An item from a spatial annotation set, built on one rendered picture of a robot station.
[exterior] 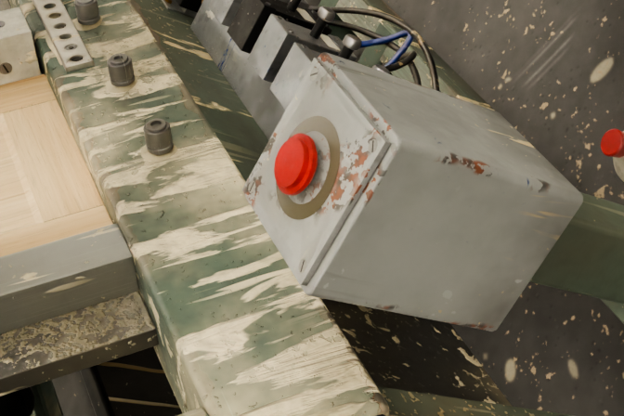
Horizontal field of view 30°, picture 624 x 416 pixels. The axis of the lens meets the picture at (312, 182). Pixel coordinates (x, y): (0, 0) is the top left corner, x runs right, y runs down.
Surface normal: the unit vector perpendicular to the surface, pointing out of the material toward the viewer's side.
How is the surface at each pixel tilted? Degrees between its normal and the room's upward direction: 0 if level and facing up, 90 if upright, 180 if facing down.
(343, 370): 56
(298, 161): 0
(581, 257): 90
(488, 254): 90
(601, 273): 90
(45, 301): 90
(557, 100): 0
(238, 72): 0
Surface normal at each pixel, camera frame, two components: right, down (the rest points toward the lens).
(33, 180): -0.05, -0.79
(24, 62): 0.39, 0.54
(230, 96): 0.47, -0.81
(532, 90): -0.79, -0.22
